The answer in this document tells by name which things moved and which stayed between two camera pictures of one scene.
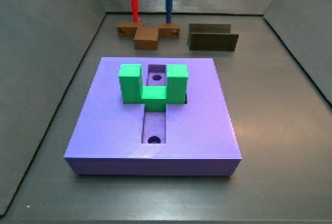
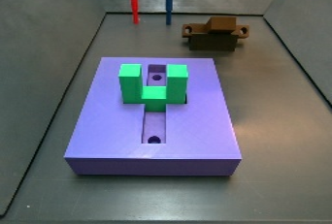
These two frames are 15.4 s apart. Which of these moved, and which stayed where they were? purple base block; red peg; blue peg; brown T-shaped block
Moved: brown T-shaped block
Stayed: red peg; purple base block; blue peg
